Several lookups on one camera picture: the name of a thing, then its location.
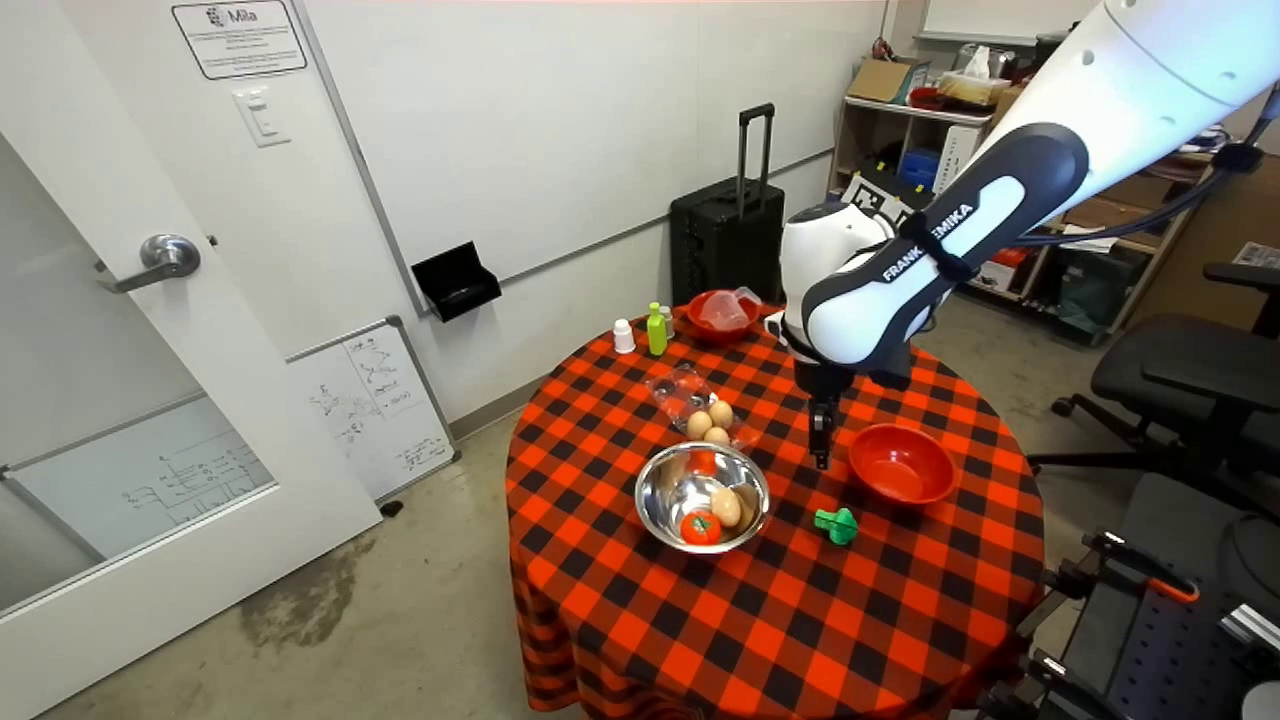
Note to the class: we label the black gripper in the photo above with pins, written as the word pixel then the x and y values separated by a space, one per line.
pixel 826 386

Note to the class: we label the green toy broccoli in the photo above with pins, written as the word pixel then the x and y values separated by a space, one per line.
pixel 838 526

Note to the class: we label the white grey Franka robot arm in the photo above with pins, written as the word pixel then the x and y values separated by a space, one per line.
pixel 984 201

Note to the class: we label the beige egg in steel bowl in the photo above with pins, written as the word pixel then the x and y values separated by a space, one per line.
pixel 727 504

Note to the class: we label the red bowl with plastic wrap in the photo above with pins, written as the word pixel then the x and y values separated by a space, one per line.
pixel 712 335

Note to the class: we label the shiny steel bowl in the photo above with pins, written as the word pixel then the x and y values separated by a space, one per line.
pixel 661 513

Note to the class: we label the red toy tomato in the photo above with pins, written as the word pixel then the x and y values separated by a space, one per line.
pixel 700 529

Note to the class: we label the clear plastic egg bag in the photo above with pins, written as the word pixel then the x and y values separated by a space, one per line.
pixel 673 393

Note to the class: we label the crumpled clear plastic wrap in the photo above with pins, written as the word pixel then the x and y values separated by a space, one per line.
pixel 727 309

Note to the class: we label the red black checkered tablecloth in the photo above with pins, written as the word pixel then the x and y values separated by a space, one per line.
pixel 826 626

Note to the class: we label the green plastic bottle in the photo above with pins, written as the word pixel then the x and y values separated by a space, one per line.
pixel 659 331

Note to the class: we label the black rolling suitcase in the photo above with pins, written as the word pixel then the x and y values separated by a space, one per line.
pixel 727 245

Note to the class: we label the small white bottle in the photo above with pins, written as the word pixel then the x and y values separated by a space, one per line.
pixel 621 336

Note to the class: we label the red white storage box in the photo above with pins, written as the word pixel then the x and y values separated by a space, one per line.
pixel 1002 273

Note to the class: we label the black white fiducial tag board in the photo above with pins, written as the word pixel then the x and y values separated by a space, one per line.
pixel 873 195

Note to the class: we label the dark green bag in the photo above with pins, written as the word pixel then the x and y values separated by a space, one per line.
pixel 1094 299

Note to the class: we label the open cardboard box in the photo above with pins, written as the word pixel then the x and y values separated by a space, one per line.
pixel 881 80

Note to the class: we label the wooden storage shelf unit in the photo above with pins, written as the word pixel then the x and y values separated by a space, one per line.
pixel 1120 225

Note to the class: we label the black office chair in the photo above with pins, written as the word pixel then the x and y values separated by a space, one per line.
pixel 1184 367

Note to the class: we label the black whiteboard eraser holder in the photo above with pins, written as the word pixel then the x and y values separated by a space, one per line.
pixel 459 281

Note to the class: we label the small leaning whiteboard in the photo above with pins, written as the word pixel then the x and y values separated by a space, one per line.
pixel 383 405

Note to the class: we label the whiteboard above shelf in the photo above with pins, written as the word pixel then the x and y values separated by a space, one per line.
pixel 1002 18

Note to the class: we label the white door with window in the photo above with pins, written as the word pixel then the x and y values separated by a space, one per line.
pixel 253 402

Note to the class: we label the black wheeled cart frame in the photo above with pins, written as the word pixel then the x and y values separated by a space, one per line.
pixel 1147 640

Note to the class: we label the large wall whiteboard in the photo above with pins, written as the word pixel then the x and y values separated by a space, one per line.
pixel 563 120

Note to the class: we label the white light switch plate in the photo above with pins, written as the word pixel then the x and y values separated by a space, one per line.
pixel 263 117

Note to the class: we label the white paper wall sign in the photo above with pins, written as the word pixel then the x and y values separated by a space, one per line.
pixel 241 36

